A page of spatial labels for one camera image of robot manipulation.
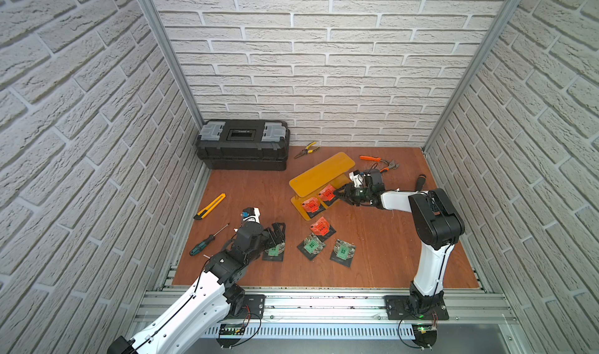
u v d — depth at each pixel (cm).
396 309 73
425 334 71
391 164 113
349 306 76
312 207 96
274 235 71
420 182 103
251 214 71
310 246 87
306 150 118
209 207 96
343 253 85
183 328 47
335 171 93
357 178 98
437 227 53
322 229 92
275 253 85
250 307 73
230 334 71
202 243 85
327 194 100
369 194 81
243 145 98
